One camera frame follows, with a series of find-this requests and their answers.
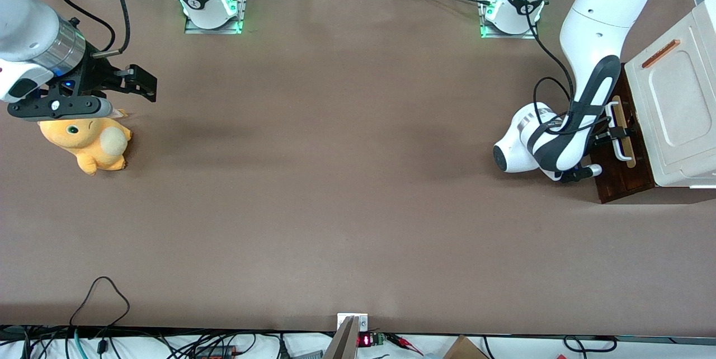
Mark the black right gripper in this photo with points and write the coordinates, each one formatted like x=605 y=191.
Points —
x=92 y=80

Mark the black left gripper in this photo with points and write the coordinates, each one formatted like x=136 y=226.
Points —
x=603 y=136

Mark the brown wooden drawer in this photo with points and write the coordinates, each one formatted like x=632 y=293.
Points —
x=615 y=180

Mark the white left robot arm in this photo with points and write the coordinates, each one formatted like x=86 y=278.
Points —
x=609 y=6

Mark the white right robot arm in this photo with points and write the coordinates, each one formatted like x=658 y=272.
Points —
x=22 y=18

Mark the cream and brown drawer cabinet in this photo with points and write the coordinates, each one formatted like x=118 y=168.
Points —
x=682 y=118

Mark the orange plush toy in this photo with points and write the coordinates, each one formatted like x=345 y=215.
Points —
x=84 y=146

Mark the orange strip on cabinet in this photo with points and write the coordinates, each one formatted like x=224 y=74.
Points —
x=660 y=54

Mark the brown cardboard piece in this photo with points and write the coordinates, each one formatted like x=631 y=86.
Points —
x=464 y=349

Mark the black and orange device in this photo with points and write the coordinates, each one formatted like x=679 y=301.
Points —
x=215 y=352

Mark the red and black probe clips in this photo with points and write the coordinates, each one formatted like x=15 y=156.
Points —
x=403 y=342

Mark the red digit display board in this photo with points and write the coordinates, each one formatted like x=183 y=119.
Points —
x=366 y=340

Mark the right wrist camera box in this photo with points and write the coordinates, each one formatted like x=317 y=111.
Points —
x=56 y=108

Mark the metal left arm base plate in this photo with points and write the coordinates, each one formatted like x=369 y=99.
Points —
x=512 y=36

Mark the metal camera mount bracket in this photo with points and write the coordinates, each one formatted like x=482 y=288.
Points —
x=344 y=339

